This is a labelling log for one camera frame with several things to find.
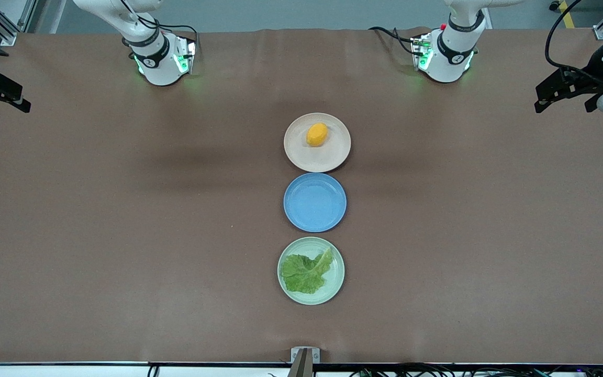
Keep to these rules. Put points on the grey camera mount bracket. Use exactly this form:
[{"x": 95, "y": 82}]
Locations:
[{"x": 305, "y": 356}]

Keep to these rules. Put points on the yellow lemon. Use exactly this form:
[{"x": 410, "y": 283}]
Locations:
[{"x": 316, "y": 134}]

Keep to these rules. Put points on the beige round plate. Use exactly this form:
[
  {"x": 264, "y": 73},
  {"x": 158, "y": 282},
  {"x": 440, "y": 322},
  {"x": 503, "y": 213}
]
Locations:
[{"x": 327, "y": 157}]

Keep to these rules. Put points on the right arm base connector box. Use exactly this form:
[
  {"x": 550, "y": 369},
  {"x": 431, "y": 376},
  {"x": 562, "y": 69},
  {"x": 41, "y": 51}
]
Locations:
[{"x": 185, "y": 55}]

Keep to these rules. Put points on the green lettuce leaf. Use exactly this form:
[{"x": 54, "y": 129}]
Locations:
[{"x": 304, "y": 273}]

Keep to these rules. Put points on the brown table mat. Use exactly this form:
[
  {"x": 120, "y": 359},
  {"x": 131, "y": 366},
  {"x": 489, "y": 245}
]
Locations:
[{"x": 71, "y": 288}]

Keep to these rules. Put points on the pale green round plate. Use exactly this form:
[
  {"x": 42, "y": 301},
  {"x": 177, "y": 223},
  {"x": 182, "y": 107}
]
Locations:
[{"x": 333, "y": 285}]

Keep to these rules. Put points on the blue round plate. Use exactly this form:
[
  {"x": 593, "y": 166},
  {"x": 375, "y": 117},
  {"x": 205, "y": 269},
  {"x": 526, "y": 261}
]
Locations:
[{"x": 314, "y": 203}]

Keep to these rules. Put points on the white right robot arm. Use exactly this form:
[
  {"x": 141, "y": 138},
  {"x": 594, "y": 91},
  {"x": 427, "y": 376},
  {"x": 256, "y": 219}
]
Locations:
[{"x": 160, "y": 68}]

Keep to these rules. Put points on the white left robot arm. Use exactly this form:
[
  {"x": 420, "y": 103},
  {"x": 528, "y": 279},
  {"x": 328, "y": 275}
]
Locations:
[{"x": 445, "y": 65}]

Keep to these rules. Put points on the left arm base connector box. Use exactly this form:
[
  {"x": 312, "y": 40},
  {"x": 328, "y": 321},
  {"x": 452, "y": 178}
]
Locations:
[{"x": 421, "y": 52}]

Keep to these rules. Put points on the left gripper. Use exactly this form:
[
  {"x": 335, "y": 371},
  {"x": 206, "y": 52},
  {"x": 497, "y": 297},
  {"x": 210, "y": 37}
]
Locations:
[{"x": 586, "y": 84}]

